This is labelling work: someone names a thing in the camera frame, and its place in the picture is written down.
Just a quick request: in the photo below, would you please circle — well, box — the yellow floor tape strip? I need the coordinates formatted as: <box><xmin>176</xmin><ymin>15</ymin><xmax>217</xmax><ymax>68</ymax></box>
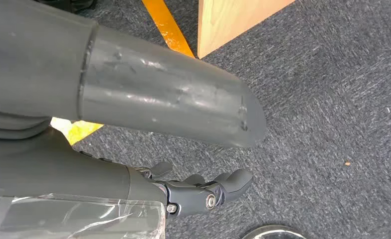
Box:
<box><xmin>50</xmin><ymin>0</ymin><xmax>195</xmax><ymax>146</ymax></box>

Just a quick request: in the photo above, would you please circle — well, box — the light wooden desk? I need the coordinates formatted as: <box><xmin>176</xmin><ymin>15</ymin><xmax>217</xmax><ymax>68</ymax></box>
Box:
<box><xmin>197</xmin><ymin>0</ymin><xmax>295</xmax><ymax>60</ymax></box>

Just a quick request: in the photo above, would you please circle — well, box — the clear plastic wrap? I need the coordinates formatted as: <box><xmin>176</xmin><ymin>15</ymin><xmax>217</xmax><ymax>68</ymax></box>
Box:
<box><xmin>0</xmin><ymin>194</ymin><xmax>167</xmax><ymax>239</ymax></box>

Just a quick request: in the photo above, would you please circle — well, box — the round chrome stanchion base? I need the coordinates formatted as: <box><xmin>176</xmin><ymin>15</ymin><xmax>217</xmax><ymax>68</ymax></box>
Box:
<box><xmin>241</xmin><ymin>225</ymin><xmax>307</xmax><ymax>239</ymax></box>

